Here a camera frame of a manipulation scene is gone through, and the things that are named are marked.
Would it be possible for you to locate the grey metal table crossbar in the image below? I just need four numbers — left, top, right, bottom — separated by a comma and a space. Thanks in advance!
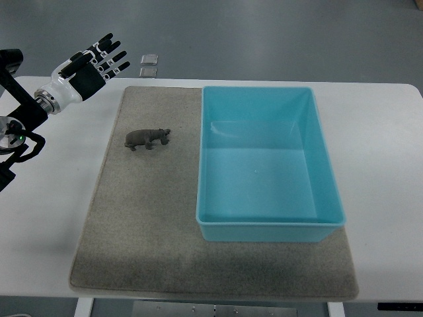
132, 300, 298, 317

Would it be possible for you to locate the white table leg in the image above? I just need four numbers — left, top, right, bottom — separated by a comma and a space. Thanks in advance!
327, 302, 346, 317
73, 298, 94, 317

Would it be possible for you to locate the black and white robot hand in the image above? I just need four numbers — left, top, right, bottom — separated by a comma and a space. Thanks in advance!
34, 33, 130, 114

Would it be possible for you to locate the left white table leg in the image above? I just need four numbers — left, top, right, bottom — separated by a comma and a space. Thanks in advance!
73, 298, 94, 317

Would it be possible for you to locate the brown toy hippo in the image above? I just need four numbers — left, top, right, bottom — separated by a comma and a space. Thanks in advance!
124, 128, 171, 151

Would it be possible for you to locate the black table control panel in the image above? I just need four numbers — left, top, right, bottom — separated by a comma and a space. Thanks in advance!
377, 302, 423, 312

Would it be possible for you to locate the upper silver floor plate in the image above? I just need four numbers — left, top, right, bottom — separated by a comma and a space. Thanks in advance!
140, 54, 158, 65

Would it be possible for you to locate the lower silver floor plate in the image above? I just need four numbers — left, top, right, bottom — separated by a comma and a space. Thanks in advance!
139, 67, 157, 78

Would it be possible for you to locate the silver floor plate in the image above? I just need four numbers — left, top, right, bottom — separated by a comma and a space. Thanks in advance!
140, 54, 158, 65
139, 67, 157, 78

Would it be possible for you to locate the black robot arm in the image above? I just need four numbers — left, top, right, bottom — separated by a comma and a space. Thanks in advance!
1, 49, 48, 190

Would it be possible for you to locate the blue plastic box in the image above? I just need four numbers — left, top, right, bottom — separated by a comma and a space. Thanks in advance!
196, 86, 346, 242

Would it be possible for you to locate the right white table leg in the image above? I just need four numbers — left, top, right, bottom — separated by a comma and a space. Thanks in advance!
327, 302, 346, 317

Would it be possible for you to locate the grey felt mat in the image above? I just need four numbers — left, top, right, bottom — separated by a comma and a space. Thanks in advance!
69, 87, 359, 301

